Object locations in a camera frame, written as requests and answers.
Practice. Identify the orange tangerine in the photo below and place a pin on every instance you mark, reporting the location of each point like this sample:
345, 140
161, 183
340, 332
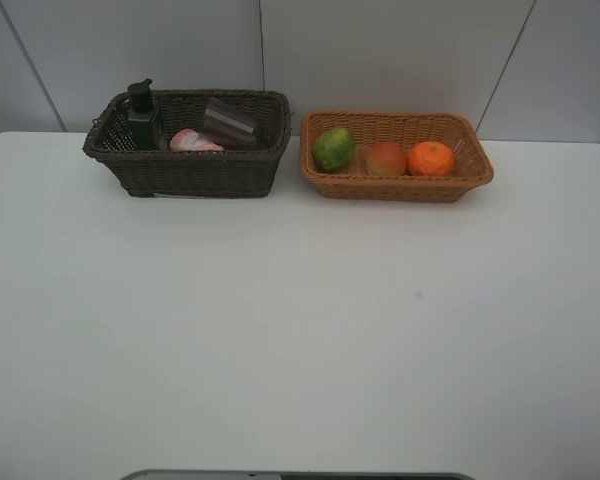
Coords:
430, 158

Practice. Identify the green mango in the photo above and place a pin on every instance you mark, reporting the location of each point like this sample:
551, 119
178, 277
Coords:
334, 149

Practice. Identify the red yellow peach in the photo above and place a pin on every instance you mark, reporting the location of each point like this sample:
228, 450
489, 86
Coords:
386, 159

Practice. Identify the light orange wicker basket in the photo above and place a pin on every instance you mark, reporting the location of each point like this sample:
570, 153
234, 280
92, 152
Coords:
472, 168

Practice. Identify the dark brown wicker basket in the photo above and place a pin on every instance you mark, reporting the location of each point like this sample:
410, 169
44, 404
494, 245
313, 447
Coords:
233, 173

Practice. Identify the dark green pump bottle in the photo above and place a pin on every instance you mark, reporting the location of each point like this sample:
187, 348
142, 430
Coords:
144, 118

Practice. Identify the pink squeeze bottle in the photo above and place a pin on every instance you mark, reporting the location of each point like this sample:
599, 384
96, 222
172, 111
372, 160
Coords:
189, 140

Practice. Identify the translucent pink plastic cup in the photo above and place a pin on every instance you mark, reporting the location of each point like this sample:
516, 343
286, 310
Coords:
229, 126

